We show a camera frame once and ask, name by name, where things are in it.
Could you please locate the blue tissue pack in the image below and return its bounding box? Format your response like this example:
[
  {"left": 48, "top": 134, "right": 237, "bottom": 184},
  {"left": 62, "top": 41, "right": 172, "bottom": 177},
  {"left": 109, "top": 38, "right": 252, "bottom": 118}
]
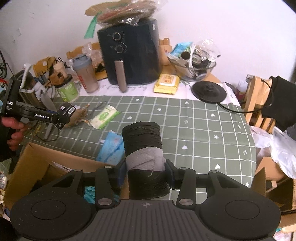
[{"left": 96, "top": 131, "right": 125, "bottom": 166}]

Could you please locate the black and grey cloth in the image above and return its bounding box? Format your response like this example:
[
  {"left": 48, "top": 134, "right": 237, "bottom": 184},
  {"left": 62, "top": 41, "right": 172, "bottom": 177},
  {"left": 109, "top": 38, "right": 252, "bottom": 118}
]
[{"left": 122, "top": 121, "right": 170, "bottom": 200}]

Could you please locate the brown cardboard box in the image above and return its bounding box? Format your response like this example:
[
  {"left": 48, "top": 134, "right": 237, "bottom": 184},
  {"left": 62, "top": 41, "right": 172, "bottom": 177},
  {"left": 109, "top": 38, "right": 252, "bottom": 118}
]
[{"left": 3, "top": 141, "right": 130, "bottom": 210}]

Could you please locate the green wet wipes pack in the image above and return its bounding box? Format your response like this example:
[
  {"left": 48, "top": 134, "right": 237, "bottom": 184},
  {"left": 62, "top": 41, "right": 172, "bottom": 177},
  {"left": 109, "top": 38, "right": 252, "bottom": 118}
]
[{"left": 90, "top": 104, "right": 120, "bottom": 130}]

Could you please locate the brown burlap drawstring pouch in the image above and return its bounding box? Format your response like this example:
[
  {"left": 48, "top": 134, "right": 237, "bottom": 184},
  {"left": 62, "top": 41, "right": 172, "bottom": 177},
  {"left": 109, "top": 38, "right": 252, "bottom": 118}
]
[{"left": 64, "top": 104, "right": 89, "bottom": 128}]

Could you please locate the left hand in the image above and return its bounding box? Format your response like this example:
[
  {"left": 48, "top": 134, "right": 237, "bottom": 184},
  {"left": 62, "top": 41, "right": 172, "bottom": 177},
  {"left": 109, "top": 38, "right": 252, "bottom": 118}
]
[{"left": 1, "top": 117, "right": 28, "bottom": 151}]

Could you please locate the green checked tablecloth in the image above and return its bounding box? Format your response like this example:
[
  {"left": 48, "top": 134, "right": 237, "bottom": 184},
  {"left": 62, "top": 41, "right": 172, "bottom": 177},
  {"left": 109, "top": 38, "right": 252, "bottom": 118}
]
[{"left": 24, "top": 96, "right": 256, "bottom": 187}]

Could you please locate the green label jar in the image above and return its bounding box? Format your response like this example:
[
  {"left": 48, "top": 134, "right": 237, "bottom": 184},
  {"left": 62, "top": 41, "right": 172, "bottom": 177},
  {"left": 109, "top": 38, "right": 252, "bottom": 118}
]
[{"left": 55, "top": 74, "right": 79, "bottom": 103}]

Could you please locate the grey lid shaker bottle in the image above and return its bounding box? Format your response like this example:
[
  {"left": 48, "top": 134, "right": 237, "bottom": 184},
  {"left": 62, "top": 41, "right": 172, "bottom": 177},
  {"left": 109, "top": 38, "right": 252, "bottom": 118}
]
[{"left": 72, "top": 54, "right": 99, "bottom": 93}]

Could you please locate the white plastic bag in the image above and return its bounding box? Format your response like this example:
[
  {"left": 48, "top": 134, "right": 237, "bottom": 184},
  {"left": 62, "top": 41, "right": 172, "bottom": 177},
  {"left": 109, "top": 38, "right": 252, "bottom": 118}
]
[{"left": 250, "top": 126, "right": 295, "bottom": 179}]

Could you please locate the black kettle base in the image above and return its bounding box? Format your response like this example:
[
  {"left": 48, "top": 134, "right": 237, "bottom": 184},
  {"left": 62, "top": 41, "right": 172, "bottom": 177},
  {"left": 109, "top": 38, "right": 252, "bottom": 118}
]
[{"left": 191, "top": 81, "right": 227, "bottom": 104}]

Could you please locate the yellow wipes pack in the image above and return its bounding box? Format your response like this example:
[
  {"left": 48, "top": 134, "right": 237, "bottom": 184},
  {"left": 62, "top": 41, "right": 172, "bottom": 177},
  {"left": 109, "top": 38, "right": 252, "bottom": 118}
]
[{"left": 154, "top": 74, "right": 180, "bottom": 95}]

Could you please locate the wooden chair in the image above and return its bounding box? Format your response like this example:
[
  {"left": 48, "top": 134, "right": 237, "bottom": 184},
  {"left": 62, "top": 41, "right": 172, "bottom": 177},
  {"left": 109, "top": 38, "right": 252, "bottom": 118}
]
[{"left": 243, "top": 76, "right": 275, "bottom": 133}]

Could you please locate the black cloth on chair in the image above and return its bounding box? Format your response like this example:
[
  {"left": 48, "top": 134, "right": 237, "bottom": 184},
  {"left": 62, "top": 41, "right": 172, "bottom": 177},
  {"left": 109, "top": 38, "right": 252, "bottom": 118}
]
[{"left": 261, "top": 76, "right": 296, "bottom": 131}]

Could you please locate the glass bowl with clutter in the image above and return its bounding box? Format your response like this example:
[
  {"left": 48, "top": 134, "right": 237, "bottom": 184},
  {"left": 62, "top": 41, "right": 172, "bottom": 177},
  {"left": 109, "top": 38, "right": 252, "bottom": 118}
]
[{"left": 166, "top": 39, "right": 221, "bottom": 81}]

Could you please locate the black air fryer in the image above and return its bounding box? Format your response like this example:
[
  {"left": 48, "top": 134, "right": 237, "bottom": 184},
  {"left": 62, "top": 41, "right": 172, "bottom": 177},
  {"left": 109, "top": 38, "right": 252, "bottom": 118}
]
[{"left": 97, "top": 19, "right": 161, "bottom": 93}]

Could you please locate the black lanyard cord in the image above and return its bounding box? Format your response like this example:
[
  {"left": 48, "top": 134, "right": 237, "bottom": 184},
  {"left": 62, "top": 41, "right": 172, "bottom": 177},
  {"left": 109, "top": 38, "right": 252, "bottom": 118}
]
[{"left": 89, "top": 101, "right": 108, "bottom": 121}]

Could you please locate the black power cable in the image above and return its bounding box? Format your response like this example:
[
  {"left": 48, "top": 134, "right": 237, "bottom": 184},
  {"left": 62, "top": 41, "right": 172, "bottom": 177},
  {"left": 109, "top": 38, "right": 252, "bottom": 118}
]
[{"left": 216, "top": 77, "right": 282, "bottom": 115}]

